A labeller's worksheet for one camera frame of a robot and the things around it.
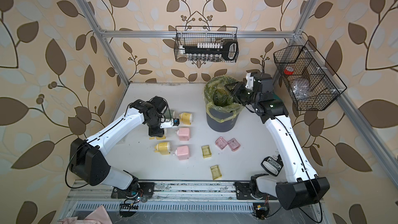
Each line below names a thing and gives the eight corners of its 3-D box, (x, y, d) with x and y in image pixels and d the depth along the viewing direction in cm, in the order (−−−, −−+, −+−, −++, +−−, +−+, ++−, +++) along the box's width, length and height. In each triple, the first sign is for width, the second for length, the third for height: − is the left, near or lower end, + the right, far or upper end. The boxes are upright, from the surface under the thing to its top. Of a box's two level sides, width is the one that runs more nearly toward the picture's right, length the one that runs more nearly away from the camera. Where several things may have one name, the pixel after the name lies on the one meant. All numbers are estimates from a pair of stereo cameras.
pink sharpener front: (174, 159, 86) (172, 155, 80) (175, 150, 89) (173, 145, 83) (188, 159, 86) (187, 155, 80) (189, 150, 89) (188, 145, 83)
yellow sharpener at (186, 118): (180, 126, 99) (178, 119, 93) (180, 119, 102) (179, 112, 96) (192, 125, 99) (191, 119, 93) (192, 119, 102) (191, 112, 96)
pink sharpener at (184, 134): (178, 140, 92) (176, 136, 87) (179, 132, 95) (177, 127, 90) (189, 140, 92) (188, 136, 87) (189, 132, 95) (188, 127, 90)
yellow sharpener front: (156, 154, 88) (152, 149, 81) (157, 148, 90) (154, 142, 83) (171, 154, 88) (168, 149, 81) (172, 148, 90) (169, 142, 83)
